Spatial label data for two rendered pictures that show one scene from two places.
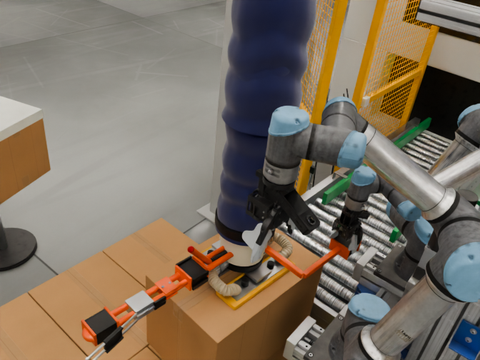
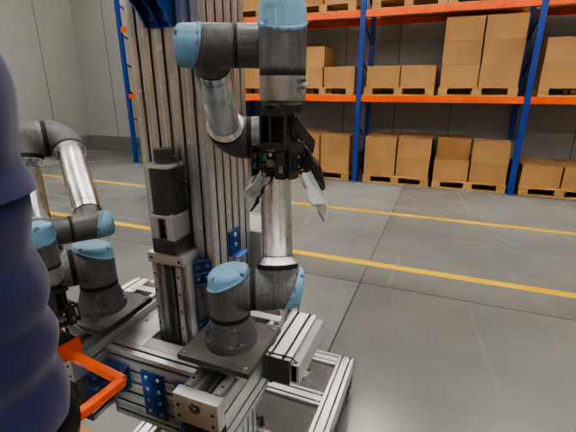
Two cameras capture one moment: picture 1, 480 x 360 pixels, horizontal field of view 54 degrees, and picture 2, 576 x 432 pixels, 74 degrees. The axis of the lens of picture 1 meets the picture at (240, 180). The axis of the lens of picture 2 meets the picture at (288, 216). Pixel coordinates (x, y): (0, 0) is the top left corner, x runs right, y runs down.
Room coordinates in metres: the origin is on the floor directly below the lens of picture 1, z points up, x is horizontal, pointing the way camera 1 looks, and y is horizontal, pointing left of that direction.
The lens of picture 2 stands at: (1.00, 0.56, 1.74)
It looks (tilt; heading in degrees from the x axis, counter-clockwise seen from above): 18 degrees down; 257
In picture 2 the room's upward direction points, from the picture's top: straight up
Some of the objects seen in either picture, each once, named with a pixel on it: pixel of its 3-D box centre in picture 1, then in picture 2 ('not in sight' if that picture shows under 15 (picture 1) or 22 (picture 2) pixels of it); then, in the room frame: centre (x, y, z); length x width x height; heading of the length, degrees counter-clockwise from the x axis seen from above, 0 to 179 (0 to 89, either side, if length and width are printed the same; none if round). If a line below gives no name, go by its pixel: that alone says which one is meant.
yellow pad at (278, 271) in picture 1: (258, 276); not in sight; (1.28, -0.11, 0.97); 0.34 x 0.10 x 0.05; 139
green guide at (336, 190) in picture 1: (379, 152); not in sight; (3.01, -0.98, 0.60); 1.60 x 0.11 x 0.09; 143
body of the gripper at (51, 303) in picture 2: (348, 219); (54, 304); (1.37, -0.41, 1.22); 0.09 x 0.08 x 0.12; 139
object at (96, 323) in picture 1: (100, 326); not in sight; (0.90, 0.36, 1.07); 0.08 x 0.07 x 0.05; 139
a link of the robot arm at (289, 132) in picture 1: (288, 136); (282, 38); (0.85, -0.09, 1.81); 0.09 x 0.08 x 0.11; 81
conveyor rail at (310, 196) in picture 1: (344, 178); not in sight; (2.76, -0.72, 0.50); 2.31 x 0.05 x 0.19; 143
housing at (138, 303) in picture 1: (139, 305); not in sight; (1.00, 0.27, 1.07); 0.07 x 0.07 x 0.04; 49
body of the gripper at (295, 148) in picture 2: (273, 197); (281, 141); (0.86, -0.08, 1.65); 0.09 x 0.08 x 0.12; 53
